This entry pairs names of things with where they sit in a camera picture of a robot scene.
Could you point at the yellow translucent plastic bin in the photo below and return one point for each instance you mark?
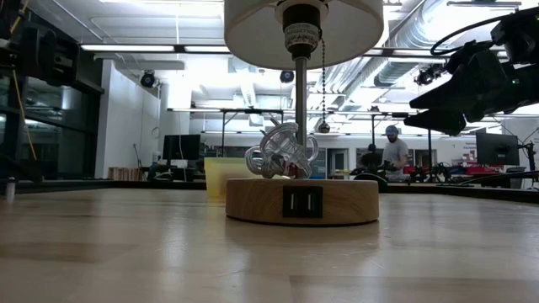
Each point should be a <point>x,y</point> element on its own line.
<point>217,177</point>

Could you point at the black aluminium table frame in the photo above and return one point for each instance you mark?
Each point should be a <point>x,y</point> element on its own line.
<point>105,184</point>

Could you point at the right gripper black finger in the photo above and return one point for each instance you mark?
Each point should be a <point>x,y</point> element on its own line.
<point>446,97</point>
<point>446,122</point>

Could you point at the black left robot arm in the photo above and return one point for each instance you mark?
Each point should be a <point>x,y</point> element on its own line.
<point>42,54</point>

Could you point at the light blue wall charger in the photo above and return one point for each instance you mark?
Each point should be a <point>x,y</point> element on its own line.
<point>10,189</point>

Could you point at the white shade wooden base lamp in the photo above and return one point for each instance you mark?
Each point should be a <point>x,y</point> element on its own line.
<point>261,202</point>

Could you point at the wooden crate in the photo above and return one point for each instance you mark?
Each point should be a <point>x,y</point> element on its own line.
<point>126,173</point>

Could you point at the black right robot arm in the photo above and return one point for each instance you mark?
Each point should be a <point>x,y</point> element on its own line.
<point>528,92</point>

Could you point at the black computer monitor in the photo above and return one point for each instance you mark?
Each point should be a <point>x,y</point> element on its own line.
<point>181,147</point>
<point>497,147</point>

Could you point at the black ceiling dome camera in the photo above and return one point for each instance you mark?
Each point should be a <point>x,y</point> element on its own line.
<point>287,76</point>
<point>147,80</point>

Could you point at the person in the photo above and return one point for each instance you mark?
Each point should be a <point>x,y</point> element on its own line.
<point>396,153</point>

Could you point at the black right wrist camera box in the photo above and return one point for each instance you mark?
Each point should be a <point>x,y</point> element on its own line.
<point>520,35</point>

